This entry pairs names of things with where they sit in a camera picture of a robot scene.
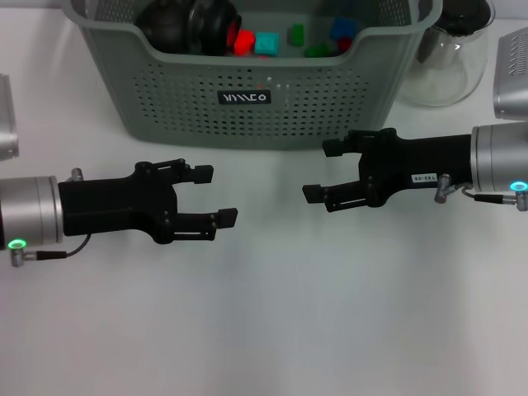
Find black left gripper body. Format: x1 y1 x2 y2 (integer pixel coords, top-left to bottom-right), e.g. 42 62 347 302
57 162 179 245

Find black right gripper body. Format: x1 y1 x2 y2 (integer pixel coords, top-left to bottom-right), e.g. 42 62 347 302
356 127 474 208

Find green stepped toy brick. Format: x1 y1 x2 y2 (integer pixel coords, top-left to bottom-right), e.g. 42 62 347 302
303 43 336 59

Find blue square toy plate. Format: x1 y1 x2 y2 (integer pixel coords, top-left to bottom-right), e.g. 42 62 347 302
328 16 358 42

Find teal square toy brick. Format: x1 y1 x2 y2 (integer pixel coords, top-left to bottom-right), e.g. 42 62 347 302
253 31 281 58

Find bright red sloped brick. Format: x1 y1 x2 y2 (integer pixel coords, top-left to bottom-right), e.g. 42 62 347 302
233 29 256 57

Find glass teacup black sleeve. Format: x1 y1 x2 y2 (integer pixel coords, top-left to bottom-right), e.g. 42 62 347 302
187 0 243 58

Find grey perforated storage basket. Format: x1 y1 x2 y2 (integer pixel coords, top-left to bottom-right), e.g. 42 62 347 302
69 0 445 152

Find clear glass teapot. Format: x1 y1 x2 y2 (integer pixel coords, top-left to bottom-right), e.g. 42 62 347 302
398 0 491 109

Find black round teapot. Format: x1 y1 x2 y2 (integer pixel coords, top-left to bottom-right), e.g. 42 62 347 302
134 0 193 54

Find black teapot lid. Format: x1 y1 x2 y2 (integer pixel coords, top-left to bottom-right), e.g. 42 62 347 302
437 0 496 39

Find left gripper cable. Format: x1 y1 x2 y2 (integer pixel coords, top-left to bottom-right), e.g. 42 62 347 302
8 233 92 268

